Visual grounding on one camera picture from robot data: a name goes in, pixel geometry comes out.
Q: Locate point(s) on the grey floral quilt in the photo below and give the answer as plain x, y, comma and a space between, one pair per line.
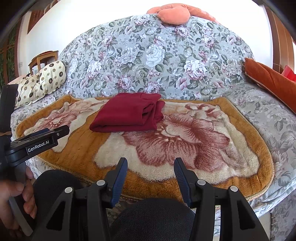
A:
197, 61

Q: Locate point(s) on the wooden chair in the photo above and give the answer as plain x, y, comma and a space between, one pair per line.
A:
283, 54

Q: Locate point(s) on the wooden side table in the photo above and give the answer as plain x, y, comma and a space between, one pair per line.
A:
42, 58

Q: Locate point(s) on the cream dotted pillow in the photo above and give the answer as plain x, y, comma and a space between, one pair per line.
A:
35, 87

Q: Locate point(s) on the orange velvet cushion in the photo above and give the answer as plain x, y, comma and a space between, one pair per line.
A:
278, 85

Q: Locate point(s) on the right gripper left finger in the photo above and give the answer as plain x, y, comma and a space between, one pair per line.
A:
81, 214

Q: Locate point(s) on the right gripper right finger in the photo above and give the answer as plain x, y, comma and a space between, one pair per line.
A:
238, 219

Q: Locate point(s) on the plush floral orange blanket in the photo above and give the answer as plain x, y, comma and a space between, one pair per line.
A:
213, 139

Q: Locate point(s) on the peach pink pillow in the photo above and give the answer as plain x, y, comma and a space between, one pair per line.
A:
179, 14

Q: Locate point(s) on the dark red sweater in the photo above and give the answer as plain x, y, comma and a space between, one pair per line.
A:
127, 112

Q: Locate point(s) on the red object behind cushion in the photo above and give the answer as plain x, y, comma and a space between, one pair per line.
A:
288, 73

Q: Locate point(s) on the person's black trouser legs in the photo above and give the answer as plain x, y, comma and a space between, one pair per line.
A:
148, 219

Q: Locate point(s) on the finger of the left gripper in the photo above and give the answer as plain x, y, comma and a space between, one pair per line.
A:
42, 140
35, 134

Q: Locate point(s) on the person's left hand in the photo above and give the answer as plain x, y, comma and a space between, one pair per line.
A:
12, 189

